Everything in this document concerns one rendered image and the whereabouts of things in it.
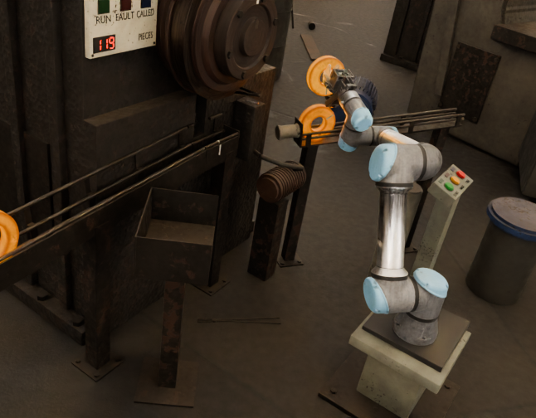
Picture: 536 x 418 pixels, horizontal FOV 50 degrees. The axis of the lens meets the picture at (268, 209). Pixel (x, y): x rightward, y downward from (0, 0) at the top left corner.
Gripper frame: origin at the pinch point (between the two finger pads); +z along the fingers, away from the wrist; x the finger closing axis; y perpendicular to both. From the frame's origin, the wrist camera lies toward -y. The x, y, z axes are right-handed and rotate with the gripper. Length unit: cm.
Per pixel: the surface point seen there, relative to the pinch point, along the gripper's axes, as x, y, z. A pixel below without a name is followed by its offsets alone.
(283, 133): 15.7, -23.3, -9.8
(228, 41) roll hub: 53, 26, -26
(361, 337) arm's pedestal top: 12, -40, -95
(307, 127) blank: 4.9, -21.6, -8.3
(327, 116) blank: -3.2, -17.0, -7.1
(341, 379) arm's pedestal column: 9, -68, -97
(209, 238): 62, -16, -67
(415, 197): -36, -33, -41
